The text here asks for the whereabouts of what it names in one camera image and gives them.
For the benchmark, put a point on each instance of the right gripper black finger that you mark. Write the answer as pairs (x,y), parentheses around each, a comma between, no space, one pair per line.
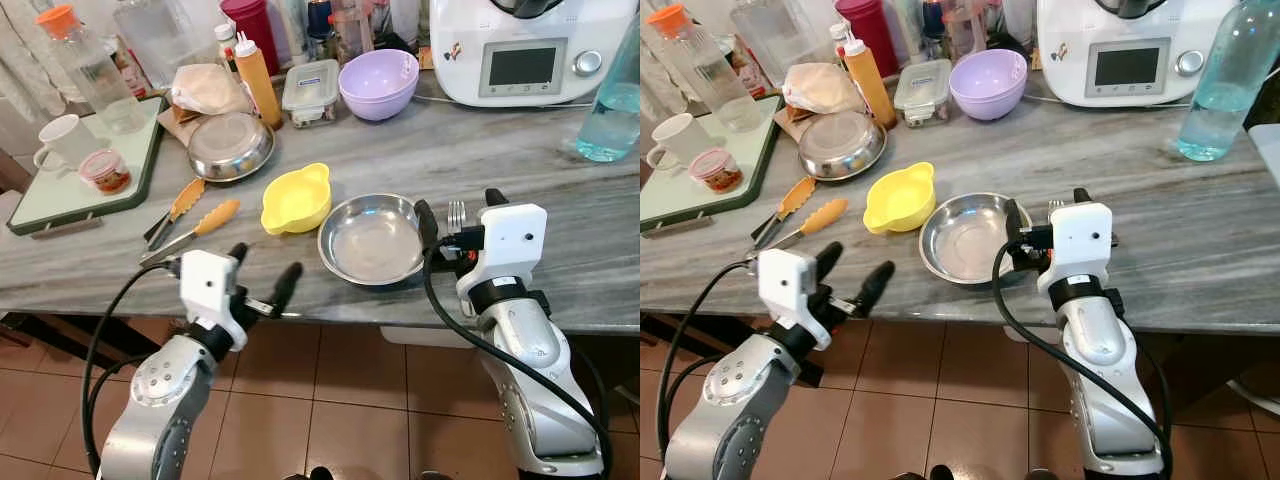
(1014,222)
(495,198)
(1082,196)
(427,225)

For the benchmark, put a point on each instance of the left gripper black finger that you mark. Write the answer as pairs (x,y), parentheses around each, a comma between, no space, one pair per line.
(830,260)
(874,284)
(239,253)
(286,288)

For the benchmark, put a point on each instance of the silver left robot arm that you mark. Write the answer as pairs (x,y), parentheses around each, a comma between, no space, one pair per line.
(730,392)
(160,392)

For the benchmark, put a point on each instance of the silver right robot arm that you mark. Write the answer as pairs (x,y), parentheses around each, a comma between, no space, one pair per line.
(530,342)
(1092,342)

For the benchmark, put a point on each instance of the steel fork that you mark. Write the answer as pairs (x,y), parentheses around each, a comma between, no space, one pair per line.
(457,215)
(1056,208)

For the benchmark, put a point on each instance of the steel tongs with orange tips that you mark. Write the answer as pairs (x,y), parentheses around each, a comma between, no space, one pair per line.
(215,216)
(822,214)

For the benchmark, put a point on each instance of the round stainless steel plate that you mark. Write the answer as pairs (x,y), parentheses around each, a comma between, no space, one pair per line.
(965,240)
(840,145)
(230,146)
(370,242)

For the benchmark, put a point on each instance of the yellow plastic bowl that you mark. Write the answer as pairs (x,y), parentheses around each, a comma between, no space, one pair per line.
(900,198)
(297,200)

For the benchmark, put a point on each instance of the white plastic box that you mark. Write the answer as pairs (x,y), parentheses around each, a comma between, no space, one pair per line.
(425,336)

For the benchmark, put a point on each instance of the blue tinted water bottle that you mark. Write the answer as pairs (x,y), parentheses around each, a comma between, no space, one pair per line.
(1225,100)
(608,125)

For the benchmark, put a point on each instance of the purple plastic bowl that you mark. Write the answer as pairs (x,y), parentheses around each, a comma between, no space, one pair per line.
(378,85)
(987,85)

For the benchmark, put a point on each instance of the small tub with red lid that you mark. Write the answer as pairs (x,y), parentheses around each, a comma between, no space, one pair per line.
(716,170)
(105,172)

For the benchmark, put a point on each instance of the white kitchen appliance with screen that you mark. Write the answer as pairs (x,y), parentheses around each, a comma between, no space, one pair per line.
(465,50)
(1075,50)

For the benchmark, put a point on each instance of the glass food container with lid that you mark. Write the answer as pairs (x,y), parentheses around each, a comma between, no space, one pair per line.
(922,90)
(311,90)

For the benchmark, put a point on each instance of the green rimmed tray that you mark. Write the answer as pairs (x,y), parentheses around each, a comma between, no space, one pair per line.
(675,200)
(60,200)

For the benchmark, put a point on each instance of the orange sauce squeeze bottle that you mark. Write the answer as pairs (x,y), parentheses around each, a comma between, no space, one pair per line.
(260,85)
(870,85)

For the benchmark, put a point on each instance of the white flat object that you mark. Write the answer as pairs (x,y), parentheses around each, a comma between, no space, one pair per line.
(1266,155)

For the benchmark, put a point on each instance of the white mug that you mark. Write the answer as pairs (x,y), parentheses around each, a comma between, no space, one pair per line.
(68,140)
(682,140)

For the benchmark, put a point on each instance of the small white capped bottle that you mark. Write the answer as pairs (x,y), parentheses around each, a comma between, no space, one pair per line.
(225,45)
(838,40)

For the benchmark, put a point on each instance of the dark blue bottle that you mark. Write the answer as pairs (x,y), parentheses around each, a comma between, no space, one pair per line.
(320,25)
(932,25)

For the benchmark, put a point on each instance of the clear bottle with orange cap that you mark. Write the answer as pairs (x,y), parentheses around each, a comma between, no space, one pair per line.
(95,80)
(705,78)

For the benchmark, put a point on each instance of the maroon container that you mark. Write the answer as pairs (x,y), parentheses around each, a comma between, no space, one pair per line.
(252,20)
(868,20)

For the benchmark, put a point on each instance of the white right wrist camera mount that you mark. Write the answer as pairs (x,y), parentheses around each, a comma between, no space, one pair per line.
(1080,236)
(506,236)

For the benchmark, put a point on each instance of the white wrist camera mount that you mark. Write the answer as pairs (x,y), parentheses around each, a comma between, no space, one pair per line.
(506,236)
(785,285)
(1080,236)
(205,285)

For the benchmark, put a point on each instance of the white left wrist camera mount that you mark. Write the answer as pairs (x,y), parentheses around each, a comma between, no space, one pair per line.
(785,285)
(205,285)

